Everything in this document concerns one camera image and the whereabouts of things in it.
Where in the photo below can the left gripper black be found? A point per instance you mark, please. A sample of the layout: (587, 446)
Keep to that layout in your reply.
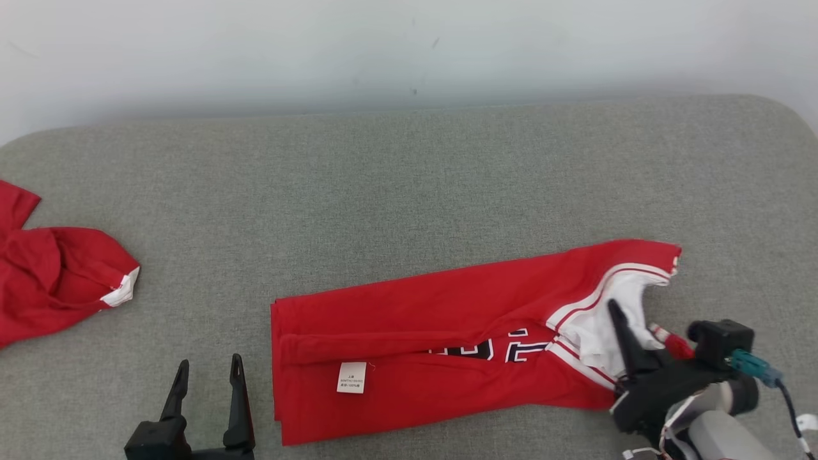
(223, 454)

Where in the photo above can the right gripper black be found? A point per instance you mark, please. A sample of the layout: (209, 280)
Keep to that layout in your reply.
(658, 396)

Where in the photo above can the red basketball shorts white hem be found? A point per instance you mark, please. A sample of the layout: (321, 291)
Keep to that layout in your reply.
(51, 281)

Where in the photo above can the red basketball jersey white trim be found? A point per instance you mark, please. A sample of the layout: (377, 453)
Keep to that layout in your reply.
(415, 319)

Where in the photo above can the grey fabric sofa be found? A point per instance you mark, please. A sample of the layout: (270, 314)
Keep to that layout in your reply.
(383, 191)

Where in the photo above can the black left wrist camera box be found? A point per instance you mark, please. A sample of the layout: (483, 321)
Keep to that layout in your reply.
(153, 441)

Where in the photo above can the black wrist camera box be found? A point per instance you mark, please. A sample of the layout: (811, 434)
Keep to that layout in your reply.
(719, 342)
(153, 441)

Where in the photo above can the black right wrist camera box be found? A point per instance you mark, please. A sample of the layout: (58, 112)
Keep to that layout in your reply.
(719, 342)

